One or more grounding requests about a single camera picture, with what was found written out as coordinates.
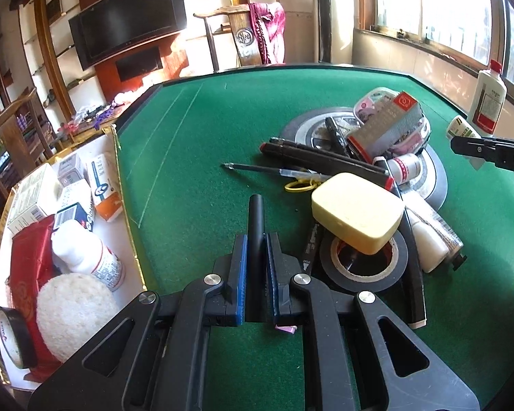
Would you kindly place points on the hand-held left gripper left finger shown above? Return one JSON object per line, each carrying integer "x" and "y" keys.
{"x": 240, "y": 282}

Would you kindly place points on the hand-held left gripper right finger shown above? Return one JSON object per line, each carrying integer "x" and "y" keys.
{"x": 274, "y": 282}

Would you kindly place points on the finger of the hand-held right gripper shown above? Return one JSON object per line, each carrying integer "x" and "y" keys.
{"x": 471, "y": 150}

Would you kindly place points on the white pill bottle green label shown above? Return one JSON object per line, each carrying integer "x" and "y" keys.
{"x": 460, "y": 128}

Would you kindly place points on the plain black tube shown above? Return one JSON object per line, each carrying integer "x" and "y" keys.
{"x": 256, "y": 244}

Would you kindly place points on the white bottle orange cap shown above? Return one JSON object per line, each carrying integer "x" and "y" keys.
{"x": 404, "y": 167}

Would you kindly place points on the white cardboard tray gold rim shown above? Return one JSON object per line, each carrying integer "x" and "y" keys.
{"x": 126, "y": 244}

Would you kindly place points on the black marker red tip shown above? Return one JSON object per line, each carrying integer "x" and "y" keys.
{"x": 325, "y": 167}

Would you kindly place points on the beige round sponge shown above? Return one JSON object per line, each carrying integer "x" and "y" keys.
{"x": 77, "y": 312}

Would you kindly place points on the white pill bottle red label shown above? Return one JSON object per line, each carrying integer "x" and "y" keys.
{"x": 77, "y": 244}

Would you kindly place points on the white blue orange ointment box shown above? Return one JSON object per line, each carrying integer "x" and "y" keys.
{"x": 100, "y": 184}

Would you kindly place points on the dark blue medicine box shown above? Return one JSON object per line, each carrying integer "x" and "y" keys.
{"x": 75, "y": 218}

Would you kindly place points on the white blue barcode medicine box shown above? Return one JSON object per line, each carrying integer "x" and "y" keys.
{"x": 75, "y": 192}

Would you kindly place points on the red fabric pouch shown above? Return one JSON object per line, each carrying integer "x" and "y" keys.
{"x": 30, "y": 257}

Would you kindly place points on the large white green medicine box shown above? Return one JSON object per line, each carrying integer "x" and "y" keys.
{"x": 30, "y": 197}

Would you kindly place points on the small pink scrap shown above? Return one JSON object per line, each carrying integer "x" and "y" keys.
{"x": 286, "y": 329}

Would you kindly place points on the white bottle red cap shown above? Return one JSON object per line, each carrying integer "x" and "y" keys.
{"x": 488, "y": 102}

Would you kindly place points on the black marker white text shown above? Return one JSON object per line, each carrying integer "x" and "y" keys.
{"x": 312, "y": 248}

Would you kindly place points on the patterned cream tube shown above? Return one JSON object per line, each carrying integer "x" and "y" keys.
{"x": 449, "y": 231}

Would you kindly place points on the grey box red end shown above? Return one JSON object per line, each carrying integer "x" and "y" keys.
{"x": 381, "y": 132}

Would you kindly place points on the white plastic bottle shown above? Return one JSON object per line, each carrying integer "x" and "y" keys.
{"x": 428, "y": 244}

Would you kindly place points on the yellow rectangular sponge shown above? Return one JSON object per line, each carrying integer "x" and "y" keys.
{"x": 355, "y": 209}

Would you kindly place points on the clear plastic container pink contents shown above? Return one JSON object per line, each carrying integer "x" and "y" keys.
{"x": 370, "y": 100}

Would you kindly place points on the black ballpoint pen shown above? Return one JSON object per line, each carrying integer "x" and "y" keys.
{"x": 257, "y": 168}

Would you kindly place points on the black tape roll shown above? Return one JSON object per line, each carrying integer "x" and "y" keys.
{"x": 28, "y": 338}
{"x": 394, "y": 274}

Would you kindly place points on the black marker blue cap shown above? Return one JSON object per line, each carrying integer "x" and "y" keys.
{"x": 336, "y": 132}

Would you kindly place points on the plain black marker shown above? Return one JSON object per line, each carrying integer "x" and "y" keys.
{"x": 308, "y": 147}

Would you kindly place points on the long black marker white end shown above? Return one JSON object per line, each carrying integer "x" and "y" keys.
{"x": 415, "y": 287}

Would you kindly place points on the wooden framed window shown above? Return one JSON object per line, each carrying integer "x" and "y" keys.
{"x": 454, "y": 8}

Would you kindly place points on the small grey box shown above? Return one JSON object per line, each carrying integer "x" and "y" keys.
{"x": 70, "y": 169}

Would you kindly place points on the magenta cloth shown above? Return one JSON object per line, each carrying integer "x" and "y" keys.
{"x": 270, "y": 34}

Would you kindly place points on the wooden chair round emblem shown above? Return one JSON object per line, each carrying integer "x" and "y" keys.
{"x": 244, "y": 38}

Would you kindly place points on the black flat television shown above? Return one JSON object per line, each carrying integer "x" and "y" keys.
{"x": 128, "y": 25}

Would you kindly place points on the dark vertical post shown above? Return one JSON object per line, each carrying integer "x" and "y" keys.
{"x": 322, "y": 13}

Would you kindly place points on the wooden wall shelf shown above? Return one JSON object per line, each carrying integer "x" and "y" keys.
{"x": 47, "y": 51}

